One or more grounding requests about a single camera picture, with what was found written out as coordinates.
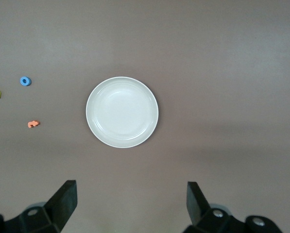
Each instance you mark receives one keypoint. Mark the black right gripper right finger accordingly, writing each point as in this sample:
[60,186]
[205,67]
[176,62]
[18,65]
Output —
[198,208]

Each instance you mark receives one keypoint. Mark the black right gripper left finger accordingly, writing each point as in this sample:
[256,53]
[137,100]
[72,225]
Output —
[62,206]

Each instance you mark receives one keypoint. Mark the orange foam letter t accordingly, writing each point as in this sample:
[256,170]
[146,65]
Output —
[32,124]

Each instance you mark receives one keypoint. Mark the blue foam letter o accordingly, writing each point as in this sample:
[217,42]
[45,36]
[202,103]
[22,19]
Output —
[21,81]

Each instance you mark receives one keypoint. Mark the beige round plate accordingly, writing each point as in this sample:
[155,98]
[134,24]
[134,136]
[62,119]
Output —
[122,112]

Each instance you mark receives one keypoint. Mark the brown table cover sheet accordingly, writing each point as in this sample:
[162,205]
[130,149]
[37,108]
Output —
[208,72]

